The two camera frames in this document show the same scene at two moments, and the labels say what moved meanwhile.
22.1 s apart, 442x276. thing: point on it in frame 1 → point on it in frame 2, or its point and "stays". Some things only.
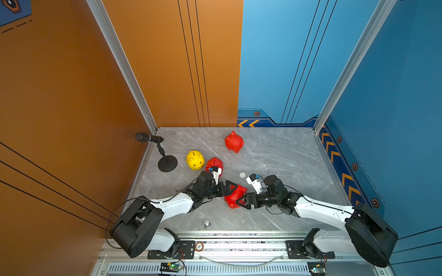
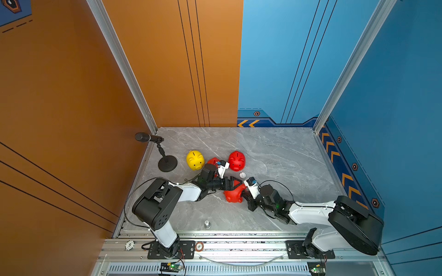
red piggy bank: [231, 198] → [236, 160]
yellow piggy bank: [195, 160] stays
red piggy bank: [233, 142] → [235, 195]
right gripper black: [249, 200] → [248, 196]
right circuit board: [317, 268] stays
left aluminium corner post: [101, 12] stays
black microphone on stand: [167, 163] stays
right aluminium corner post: [377, 18] stays
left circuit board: [170, 267] stays
